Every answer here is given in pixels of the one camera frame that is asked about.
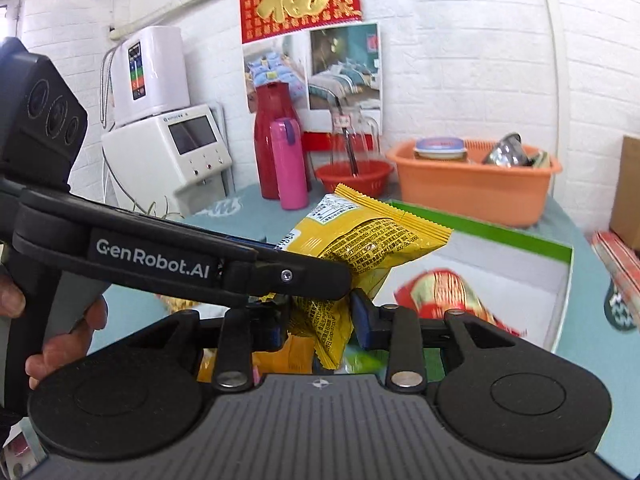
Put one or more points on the steel kettle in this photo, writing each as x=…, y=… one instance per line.
x=507, y=152

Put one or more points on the red plastic basin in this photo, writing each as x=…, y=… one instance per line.
x=370, y=179

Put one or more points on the orange plastic basin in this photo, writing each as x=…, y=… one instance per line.
x=470, y=195

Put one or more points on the bedding wall poster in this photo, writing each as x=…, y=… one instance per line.
x=345, y=70

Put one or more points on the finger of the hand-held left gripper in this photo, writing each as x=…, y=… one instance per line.
x=300, y=284
x=250, y=251

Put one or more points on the pink thermos bottle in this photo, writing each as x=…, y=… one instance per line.
x=290, y=170

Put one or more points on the red striped packet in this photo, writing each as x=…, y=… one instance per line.
x=617, y=257

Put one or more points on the blue lidded container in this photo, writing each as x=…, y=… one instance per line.
x=440, y=147

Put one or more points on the red flat box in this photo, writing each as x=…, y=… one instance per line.
x=317, y=142

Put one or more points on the teal printed tablecloth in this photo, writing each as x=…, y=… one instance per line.
x=590, y=360

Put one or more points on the metal spoon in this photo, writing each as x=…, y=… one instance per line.
x=350, y=152

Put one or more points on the person's left hand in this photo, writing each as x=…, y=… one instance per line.
x=65, y=347

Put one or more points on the glass pitcher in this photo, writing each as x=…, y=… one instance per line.
x=362, y=137

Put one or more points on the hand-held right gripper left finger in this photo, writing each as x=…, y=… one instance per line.
x=270, y=330

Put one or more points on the red and gold snack packet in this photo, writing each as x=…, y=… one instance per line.
x=450, y=292

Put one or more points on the red thermos jug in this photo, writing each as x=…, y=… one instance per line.
x=262, y=150

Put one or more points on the yellow snack packet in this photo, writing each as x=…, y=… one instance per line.
x=370, y=240

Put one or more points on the orange snack packet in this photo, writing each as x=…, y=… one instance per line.
x=285, y=357

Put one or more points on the green cardboard box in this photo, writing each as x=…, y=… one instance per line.
x=530, y=300

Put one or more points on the white water purifier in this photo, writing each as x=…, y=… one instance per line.
x=165, y=75

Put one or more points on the white wall pipe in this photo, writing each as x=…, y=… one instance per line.
x=552, y=85
x=150, y=18

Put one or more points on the brown cardboard box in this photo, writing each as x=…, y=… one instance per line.
x=627, y=195

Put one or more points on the white appliance with screen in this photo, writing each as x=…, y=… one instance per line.
x=145, y=160

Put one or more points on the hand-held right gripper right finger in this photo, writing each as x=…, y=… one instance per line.
x=364, y=320

